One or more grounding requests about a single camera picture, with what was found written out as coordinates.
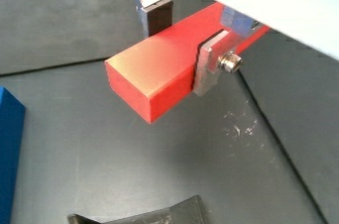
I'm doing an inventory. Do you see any red rectangular block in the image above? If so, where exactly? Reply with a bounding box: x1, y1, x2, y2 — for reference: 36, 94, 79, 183
103, 1, 271, 125

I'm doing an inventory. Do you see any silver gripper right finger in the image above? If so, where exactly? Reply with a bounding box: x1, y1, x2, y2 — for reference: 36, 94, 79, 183
192, 7, 260, 96

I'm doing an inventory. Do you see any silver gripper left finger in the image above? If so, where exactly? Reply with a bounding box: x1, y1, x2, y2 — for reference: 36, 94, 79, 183
135, 0, 173, 38

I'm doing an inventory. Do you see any blue shape board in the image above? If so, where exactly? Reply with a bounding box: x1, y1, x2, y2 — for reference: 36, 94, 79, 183
0, 86, 25, 224

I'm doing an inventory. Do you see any black curved fixture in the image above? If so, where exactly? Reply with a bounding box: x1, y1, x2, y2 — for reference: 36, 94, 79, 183
68, 195, 209, 224

